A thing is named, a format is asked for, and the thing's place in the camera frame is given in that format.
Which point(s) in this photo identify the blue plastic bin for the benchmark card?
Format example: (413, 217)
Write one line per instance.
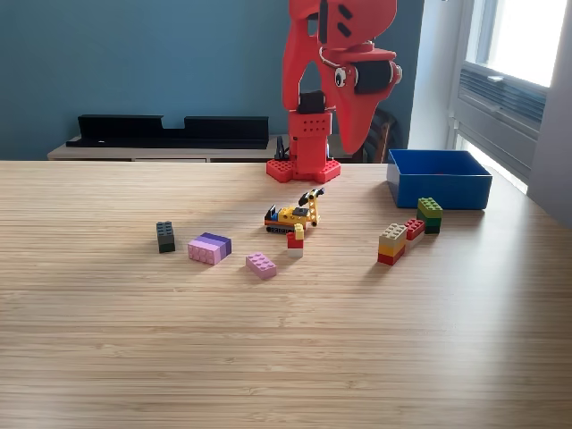
(440, 190)

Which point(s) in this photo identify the pink lego brick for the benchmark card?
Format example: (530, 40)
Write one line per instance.
(261, 266)

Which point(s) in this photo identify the dark wooden chair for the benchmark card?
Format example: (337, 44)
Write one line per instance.
(385, 134)

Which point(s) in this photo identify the small yellow toy digger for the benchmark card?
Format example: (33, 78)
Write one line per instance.
(292, 216)

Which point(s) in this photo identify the green brick stack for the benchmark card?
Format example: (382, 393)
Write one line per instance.
(430, 214)

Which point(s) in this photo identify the red on white brick stack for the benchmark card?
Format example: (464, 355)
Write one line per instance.
(414, 230)

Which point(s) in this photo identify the tan yellow red brick stack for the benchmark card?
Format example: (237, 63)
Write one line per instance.
(392, 246)

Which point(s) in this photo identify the grey window vent unit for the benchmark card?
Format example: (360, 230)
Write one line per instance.
(500, 111)

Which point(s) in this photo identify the yellow red white brick stack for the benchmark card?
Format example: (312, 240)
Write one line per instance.
(295, 243)

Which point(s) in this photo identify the bright window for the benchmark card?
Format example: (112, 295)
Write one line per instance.
(527, 40)

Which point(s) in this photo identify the pink purple brick stack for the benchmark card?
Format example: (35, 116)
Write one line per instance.
(209, 249)

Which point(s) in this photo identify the dark grey black brick stack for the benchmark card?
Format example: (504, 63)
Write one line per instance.
(165, 237)

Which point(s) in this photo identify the pale wooden sideboard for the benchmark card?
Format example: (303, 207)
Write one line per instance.
(89, 154)

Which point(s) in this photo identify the black wall shelf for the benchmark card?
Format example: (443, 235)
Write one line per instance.
(116, 129)

